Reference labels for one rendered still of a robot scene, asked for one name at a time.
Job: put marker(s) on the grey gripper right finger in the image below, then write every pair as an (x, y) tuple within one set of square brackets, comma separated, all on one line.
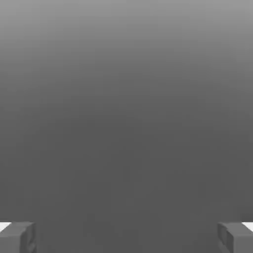
[(237, 237)]

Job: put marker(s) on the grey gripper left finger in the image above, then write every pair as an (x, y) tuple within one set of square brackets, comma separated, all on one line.
[(15, 237)]

